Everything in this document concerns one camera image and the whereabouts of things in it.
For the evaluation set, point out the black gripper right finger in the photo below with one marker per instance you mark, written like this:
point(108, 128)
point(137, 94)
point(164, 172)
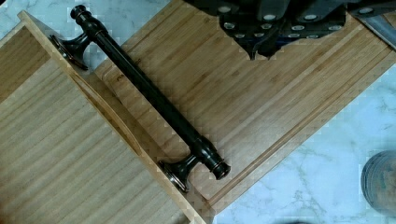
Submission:
point(290, 31)

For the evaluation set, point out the wooden drawer front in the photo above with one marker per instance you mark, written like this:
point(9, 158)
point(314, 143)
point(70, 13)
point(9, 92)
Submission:
point(69, 154)

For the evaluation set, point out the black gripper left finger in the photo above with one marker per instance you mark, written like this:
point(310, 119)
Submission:
point(245, 29)

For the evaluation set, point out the dark metal drawer handle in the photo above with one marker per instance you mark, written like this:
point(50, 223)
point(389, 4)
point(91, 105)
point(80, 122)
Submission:
point(201, 149)

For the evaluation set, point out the round dark pan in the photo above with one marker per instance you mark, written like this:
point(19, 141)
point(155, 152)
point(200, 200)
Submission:
point(378, 182)

